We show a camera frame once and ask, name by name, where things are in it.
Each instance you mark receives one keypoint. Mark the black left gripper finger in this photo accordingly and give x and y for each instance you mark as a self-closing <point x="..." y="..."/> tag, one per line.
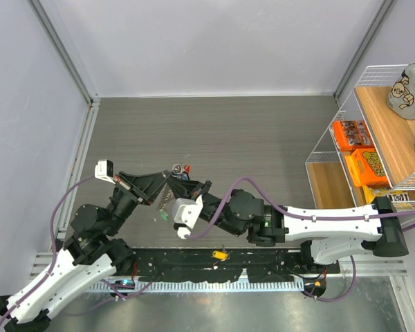
<point x="147" y="180"/>
<point x="149" y="190"/>

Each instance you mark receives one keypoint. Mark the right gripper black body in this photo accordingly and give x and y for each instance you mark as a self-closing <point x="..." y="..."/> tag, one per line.
<point x="209" y="199"/>

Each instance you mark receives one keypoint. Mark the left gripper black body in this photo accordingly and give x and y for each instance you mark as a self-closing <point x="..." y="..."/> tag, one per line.
<point x="125" y="187"/>

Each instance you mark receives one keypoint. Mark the silver key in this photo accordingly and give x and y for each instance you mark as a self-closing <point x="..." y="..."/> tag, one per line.
<point x="225" y="251"/>

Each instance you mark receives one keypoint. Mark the yellow key tag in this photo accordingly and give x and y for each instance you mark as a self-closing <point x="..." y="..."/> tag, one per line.
<point x="219" y="255"/>

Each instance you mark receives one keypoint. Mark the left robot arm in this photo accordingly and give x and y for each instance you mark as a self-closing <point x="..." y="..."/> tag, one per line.
<point x="92" y="253"/>

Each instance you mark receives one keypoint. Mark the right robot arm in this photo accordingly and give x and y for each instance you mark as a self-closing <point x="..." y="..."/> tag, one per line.
<point x="325" y="235"/>

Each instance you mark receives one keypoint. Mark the green key tag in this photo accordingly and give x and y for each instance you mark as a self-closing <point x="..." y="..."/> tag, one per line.
<point x="164" y="216"/>

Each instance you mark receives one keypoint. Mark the orange snack box top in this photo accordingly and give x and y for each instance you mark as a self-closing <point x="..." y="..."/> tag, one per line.
<point x="350" y="135"/>

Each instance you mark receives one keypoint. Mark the orange yellow snack box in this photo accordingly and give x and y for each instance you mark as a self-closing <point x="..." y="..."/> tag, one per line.
<point x="365" y="168"/>

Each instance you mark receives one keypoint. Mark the yellow snack bag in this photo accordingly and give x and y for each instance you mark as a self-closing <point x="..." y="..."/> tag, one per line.
<point x="400" y="198"/>

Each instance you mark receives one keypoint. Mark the grey printed pouch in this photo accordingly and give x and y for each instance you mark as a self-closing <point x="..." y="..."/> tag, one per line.
<point x="401" y="98"/>

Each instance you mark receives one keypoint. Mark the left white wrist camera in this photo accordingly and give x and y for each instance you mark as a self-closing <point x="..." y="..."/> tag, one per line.
<point x="104" y="171"/>

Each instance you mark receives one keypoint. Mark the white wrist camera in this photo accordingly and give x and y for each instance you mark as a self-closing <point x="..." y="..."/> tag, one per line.
<point x="104" y="171"/>
<point x="185" y="213"/>

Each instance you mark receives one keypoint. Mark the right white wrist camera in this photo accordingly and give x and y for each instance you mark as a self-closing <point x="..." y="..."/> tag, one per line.
<point x="185" y="213"/>

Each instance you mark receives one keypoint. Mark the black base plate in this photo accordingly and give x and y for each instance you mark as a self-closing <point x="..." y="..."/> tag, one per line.
<point x="200" y="265"/>

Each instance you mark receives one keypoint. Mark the white slotted cable duct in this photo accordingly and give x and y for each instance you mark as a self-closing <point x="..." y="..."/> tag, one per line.
<point x="242" y="285"/>

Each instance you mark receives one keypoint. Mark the white wire shelf rack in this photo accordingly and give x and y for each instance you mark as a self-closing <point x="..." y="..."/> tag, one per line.
<point x="392" y="135"/>

